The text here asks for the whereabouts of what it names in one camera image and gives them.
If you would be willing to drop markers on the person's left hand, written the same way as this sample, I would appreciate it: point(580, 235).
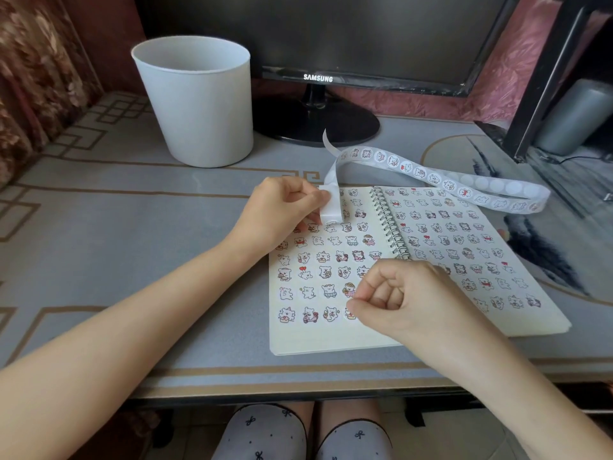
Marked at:
point(273, 210)

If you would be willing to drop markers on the person's right hand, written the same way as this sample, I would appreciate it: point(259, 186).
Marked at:
point(421, 301)

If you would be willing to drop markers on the round cartoon sticker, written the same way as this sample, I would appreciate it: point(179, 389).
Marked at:
point(349, 316)

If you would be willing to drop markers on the cream spiral notebook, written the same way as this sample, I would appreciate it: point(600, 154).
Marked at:
point(325, 340)

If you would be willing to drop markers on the white sticker strip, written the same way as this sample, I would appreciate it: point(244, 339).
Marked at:
point(479, 182)

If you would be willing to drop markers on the person's right forearm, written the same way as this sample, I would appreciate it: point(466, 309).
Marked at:
point(527, 392)

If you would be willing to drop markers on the person's left forearm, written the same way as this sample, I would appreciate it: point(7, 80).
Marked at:
point(124, 340)

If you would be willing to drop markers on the person's right leg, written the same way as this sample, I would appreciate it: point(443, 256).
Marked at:
point(349, 414)

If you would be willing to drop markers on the person's leg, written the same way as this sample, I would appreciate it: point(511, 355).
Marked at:
point(349, 414)
point(301, 419)

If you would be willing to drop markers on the person's left leg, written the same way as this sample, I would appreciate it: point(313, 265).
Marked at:
point(301, 419)

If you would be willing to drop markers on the white plastic waste bin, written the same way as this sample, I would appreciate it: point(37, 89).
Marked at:
point(201, 119)

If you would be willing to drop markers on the grey patterned desk mat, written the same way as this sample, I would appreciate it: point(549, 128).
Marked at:
point(143, 225)

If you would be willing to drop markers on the black computer monitor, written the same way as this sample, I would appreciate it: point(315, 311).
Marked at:
point(335, 28)

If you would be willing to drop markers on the grey bow-print shorts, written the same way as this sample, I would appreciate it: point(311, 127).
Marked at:
point(258, 435)

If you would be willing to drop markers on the black plug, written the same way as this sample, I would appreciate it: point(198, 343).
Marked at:
point(607, 195)

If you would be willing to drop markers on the grey cylindrical speaker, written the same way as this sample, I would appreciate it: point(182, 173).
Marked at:
point(572, 119)

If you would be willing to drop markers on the brown floral curtain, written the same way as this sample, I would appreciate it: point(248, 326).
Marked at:
point(38, 81)

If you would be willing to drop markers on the black desk frame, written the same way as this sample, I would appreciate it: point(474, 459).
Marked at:
point(414, 412)

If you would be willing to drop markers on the black shelf frame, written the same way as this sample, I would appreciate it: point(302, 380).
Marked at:
point(536, 95)

